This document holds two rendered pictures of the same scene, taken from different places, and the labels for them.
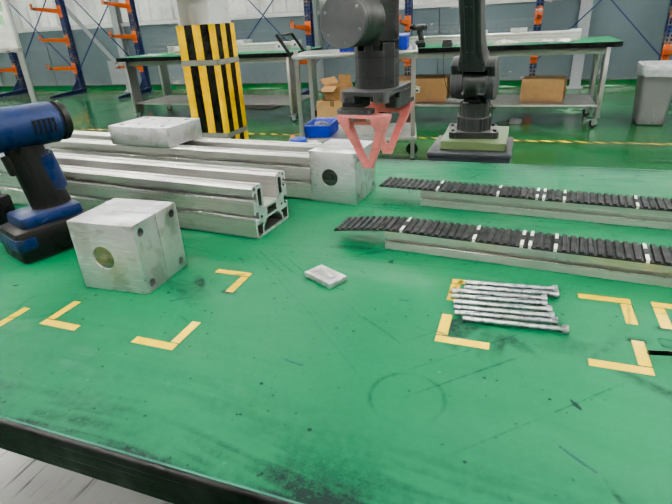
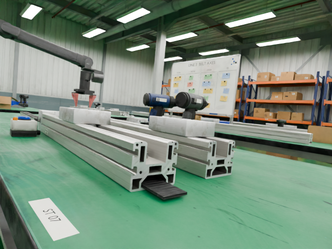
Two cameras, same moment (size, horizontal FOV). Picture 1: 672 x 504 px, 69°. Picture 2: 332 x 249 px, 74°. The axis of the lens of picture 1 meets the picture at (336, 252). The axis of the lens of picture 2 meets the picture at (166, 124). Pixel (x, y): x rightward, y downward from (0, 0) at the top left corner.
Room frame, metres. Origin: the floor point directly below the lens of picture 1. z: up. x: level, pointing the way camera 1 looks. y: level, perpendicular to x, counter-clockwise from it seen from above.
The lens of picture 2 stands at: (1.62, 0.92, 0.92)
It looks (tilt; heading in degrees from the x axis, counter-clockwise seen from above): 3 degrees down; 205
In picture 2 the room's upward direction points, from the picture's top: 5 degrees clockwise
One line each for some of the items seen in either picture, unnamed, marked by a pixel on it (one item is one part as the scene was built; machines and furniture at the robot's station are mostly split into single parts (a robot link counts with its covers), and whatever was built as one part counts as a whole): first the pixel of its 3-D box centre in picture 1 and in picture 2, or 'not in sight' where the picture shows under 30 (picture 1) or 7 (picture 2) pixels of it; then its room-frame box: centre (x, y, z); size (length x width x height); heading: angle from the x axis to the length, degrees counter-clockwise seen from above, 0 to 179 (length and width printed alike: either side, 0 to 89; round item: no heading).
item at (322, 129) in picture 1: (353, 99); not in sight; (4.01, -0.20, 0.50); 1.03 x 0.55 x 1.01; 81
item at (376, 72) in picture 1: (376, 71); (84, 86); (0.68, -0.07, 1.02); 0.10 x 0.07 x 0.07; 154
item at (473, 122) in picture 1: (473, 117); not in sight; (1.25, -0.36, 0.84); 0.12 x 0.09 x 0.08; 77
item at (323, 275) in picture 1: (325, 276); not in sight; (0.57, 0.02, 0.78); 0.05 x 0.03 x 0.01; 41
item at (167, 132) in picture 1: (157, 137); (83, 119); (1.10, 0.38, 0.87); 0.16 x 0.11 x 0.07; 64
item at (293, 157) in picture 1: (162, 159); (82, 134); (1.10, 0.38, 0.82); 0.80 x 0.10 x 0.09; 64
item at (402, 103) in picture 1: (383, 123); (79, 98); (0.70, -0.08, 0.95); 0.07 x 0.07 x 0.09; 64
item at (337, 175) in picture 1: (345, 168); (48, 120); (0.92, -0.03, 0.83); 0.12 x 0.09 x 0.10; 154
